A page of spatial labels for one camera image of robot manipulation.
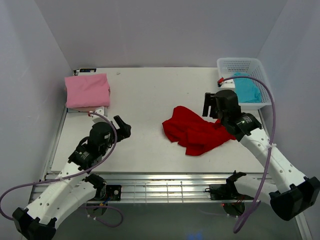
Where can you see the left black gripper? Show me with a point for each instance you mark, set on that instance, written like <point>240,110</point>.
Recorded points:
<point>124,130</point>

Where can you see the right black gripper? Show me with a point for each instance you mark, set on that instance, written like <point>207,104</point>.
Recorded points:
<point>209,100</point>

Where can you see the red t shirt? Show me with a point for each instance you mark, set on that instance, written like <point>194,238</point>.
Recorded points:
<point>197,135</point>

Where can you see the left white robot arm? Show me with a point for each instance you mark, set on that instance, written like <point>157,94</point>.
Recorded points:
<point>74,185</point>

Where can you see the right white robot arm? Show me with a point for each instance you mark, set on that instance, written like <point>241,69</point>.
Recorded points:
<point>292,192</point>

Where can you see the white plastic basket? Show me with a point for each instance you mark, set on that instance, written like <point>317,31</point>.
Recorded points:
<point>229,65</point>

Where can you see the blue t shirt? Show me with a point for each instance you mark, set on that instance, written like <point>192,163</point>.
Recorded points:
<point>246,90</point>

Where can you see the pink folded t shirt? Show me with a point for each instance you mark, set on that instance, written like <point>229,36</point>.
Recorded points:
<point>84,91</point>

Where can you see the black label device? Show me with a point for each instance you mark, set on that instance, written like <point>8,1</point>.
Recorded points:
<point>84,70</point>

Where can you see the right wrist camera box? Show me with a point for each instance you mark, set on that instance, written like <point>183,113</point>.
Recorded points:
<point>226,84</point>

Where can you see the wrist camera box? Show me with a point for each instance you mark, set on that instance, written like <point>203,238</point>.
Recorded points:
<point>226,84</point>
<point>96,114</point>

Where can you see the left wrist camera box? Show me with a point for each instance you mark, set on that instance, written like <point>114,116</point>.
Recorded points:
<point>96,114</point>

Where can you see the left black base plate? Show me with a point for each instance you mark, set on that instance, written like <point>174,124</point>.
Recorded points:
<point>111,193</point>

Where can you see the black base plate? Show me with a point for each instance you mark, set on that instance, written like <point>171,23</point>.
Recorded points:
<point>111,193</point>
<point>222,192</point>

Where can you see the aluminium frame rails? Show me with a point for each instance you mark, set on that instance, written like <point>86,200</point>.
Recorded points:
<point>153,170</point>

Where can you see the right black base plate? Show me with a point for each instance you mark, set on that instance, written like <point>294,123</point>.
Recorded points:
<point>222,192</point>

